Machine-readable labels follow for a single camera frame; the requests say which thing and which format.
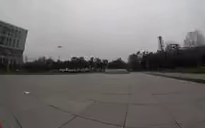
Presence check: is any row of dark trees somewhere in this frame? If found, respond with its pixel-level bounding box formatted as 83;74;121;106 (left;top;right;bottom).
0;55;128;73

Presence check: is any row of white vehicles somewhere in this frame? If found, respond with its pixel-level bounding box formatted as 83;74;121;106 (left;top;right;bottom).
58;67;92;74

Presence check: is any grey paved plaza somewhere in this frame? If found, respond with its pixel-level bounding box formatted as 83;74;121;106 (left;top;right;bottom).
0;72;205;128

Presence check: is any tall crane tower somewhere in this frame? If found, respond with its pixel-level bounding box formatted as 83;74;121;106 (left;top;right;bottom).
157;35;166;53

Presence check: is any dark long building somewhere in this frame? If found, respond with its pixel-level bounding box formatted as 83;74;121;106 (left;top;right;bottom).
127;43;205;72

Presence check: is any grass strip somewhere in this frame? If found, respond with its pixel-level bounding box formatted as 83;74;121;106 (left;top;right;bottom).
143;70;205;86

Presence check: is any bare tree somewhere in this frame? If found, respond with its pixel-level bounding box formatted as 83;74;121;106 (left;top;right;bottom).
183;29;205;48

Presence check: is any pale grey windowed building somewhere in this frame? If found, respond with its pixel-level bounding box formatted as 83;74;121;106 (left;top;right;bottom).
0;17;29;66

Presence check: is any pale low wall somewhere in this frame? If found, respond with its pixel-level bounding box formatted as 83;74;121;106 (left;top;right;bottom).
104;68;130;74

